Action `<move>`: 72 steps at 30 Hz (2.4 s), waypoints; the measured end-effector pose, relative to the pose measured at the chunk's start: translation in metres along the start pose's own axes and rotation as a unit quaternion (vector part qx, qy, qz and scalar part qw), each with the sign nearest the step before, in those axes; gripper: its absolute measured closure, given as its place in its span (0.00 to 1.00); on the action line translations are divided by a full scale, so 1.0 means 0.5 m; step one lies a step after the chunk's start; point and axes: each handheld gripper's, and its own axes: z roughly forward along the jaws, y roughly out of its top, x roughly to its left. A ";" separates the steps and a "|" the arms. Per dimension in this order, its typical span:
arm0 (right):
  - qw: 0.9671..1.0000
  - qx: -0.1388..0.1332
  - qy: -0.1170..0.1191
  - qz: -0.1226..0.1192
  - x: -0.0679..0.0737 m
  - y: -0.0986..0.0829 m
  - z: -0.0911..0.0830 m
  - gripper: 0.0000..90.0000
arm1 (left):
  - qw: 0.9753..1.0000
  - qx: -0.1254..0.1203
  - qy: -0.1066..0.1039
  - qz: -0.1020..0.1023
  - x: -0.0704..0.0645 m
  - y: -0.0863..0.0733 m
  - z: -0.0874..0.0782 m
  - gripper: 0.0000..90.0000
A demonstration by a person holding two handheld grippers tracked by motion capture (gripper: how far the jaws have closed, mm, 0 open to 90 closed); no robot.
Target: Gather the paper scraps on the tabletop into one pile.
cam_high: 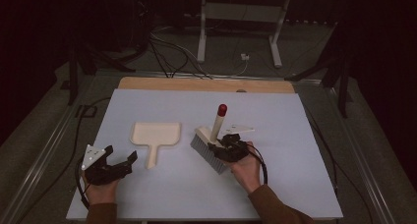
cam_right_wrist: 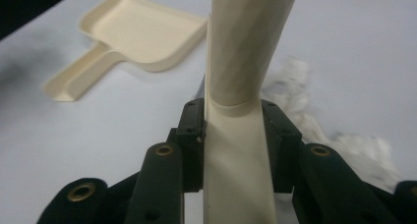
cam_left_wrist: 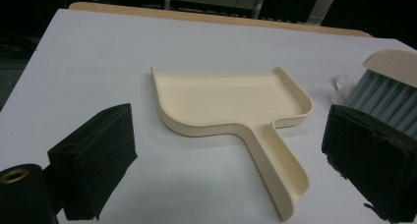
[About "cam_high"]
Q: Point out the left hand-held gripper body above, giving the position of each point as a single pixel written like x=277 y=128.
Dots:
x=105 y=175

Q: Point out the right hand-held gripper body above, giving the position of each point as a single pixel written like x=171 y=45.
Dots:
x=234 y=152

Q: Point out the cream brush with red cap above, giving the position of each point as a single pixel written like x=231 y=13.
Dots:
x=205 y=151

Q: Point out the cream plastic dustpan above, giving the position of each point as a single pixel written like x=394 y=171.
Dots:
x=157 y=134

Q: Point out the person's left hand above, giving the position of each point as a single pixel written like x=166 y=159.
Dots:
x=101 y=193

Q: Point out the person's right hand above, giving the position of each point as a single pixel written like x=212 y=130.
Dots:
x=246 y=175

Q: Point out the white table cover sheet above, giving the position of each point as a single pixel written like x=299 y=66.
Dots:
x=196 y=191

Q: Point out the black tripod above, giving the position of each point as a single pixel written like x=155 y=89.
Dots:
x=343 y=93
x=72 y=80

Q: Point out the white plug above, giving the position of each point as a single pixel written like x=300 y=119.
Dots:
x=244 y=56

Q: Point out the white metal stand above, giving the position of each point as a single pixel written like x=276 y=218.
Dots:
x=242 y=12

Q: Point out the metal floor rail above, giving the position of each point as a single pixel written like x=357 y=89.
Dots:
x=39 y=161
x=367 y=171

